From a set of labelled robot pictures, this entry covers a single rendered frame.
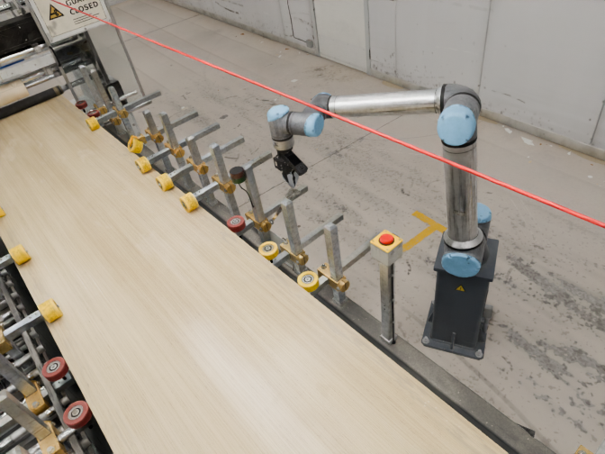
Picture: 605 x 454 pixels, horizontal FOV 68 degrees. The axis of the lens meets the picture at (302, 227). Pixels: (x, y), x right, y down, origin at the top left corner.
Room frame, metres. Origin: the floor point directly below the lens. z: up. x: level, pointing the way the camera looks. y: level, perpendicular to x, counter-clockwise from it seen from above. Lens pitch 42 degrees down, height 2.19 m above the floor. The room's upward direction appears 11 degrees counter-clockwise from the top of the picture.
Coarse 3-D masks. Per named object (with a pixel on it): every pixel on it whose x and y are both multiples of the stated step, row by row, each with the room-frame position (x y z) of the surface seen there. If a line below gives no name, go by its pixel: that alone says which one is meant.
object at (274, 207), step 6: (300, 186) 1.78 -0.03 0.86; (306, 186) 1.77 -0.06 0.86; (282, 198) 1.72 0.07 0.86; (294, 198) 1.73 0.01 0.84; (276, 204) 1.68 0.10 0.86; (264, 210) 1.65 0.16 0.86; (270, 210) 1.65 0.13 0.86; (276, 210) 1.67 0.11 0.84; (246, 222) 1.59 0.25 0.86; (252, 222) 1.59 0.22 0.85; (246, 228) 1.57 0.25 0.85; (240, 234) 1.54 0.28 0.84
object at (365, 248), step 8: (368, 240) 1.34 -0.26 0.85; (360, 248) 1.31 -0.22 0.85; (368, 248) 1.30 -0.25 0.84; (352, 256) 1.27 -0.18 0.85; (360, 256) 1.28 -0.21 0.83; (344, 264) 1.23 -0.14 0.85; (352, 264) 1.25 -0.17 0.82; (320, 280) 1.17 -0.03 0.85; (328, 280) 1.17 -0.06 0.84; (320, 288) 1.15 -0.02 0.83
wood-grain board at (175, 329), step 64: (0, 128) 3.05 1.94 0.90; (64, 128) 2.86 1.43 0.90; (0, 192) 2.20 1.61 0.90; (64, 192) 2.08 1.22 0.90; (128, 192) 1.96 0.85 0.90; (64, 256) 1.55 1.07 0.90; (128, 256) 1.47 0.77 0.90; (192, 256) 1.39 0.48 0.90; (256, 256) 1.32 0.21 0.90; (64, 320) 1.17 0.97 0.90; (128, 320) 1.11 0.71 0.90; (192, 320) 1.05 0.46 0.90; (256, 320) 1.00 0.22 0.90; (320, 320) 0.95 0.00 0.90; (128, 384) 0.84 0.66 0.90; (192, 384) 0.79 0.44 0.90; (256, 384) 0.75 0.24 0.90; (320, 384) 0.71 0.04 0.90; (384, 384) 0.67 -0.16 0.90; (128, 448) 0.63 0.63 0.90; (192, 448) 0.59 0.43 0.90; (256, 448) 0.56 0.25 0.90; (320, 448) 0.52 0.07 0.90; (384, 448) 0.49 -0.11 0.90; (448, 448) 0.46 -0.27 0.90
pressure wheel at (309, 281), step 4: (304, 272) 1.17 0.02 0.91; (308, 272) 1.17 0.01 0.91; (312, 272) 1.17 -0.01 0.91; (300, 276) 1.16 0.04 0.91; (304, 276) 1.16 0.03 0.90; (308, 276) 1.16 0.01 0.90; (312, 276) 1.15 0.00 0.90; (316, 276) 1.15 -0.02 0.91; (300, 280) 1.14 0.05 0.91; (304, 280) 1.14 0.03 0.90; (308, 280) 1.13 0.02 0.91; (312, 280) 1.13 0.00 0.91; (316, 280) 1.12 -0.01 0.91; (300, 284) 1.12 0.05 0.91; (304, 284) 1.12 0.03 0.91; (308, 284) 1.11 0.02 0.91; (312, 284) 1.11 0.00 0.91; (316, 284) 1.11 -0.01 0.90; (304, 288) 1.10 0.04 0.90; (308, 288) 1.10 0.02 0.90; (312, 288) 1.10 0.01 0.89; (316, 288) 1.11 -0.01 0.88; (308, 292) 1.10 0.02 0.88
